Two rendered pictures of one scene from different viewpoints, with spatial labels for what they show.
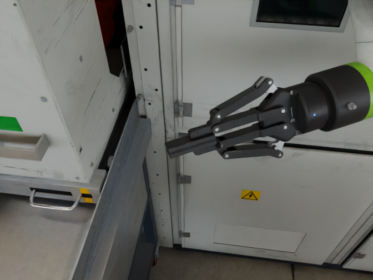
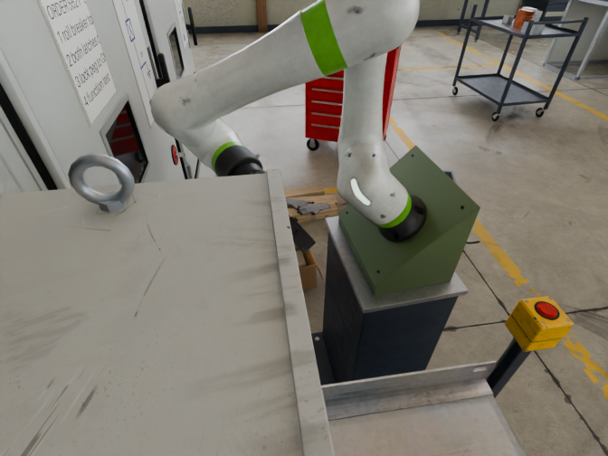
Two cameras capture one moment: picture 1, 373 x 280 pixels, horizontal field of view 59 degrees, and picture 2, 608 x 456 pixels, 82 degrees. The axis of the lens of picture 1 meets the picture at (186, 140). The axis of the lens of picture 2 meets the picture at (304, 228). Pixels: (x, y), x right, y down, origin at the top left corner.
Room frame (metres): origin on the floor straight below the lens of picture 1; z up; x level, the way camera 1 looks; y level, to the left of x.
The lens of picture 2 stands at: (0.43, 0.46, 1.55)
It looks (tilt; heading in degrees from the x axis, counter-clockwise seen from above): 40 degrees down; 254
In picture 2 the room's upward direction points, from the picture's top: straight up
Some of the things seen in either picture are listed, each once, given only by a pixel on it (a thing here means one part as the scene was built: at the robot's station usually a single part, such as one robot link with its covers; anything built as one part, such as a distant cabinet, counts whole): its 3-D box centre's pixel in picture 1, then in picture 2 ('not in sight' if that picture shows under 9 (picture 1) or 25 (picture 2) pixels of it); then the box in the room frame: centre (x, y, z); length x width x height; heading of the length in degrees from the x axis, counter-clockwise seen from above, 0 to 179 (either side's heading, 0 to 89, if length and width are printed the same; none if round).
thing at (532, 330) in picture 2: not in sight; (536, 323); (-0.22, 0.15, 0.85); 0.08 x 0.08 x 0.10; 82
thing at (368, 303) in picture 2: not in sight; (388, 251); (-0.06, -0.27, 0.74); 0.42 x 0.32 x 0.02; 86
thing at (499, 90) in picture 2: not in sight; (508, 61); (-2.80, -2.83, 0.48); 0.90 x 0.60 x 0.96; 86
